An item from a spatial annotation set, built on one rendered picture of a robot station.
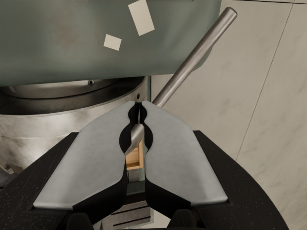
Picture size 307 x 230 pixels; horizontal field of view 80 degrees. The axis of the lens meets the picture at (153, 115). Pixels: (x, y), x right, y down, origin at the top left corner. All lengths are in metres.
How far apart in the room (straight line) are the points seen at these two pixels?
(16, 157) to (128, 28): 0.25
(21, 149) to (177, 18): 0.27
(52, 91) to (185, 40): 0.20
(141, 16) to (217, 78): 1.68
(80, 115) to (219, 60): 1.63
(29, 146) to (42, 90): 0.08
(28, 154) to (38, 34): 0.18
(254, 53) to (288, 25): 0.36
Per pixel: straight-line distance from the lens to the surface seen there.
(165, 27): 0.22
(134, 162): 0.83
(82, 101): 0.29
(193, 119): 1.97
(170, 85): 0.18
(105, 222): 0.98
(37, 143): 0.30
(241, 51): 1.92
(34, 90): 0.32
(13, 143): 0.32
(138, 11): 0.21
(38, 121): 0.28
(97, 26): 0.21
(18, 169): 0.38
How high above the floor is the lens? 1.47
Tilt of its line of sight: 56 degrees down
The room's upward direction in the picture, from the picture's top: 154 degrees clockwise
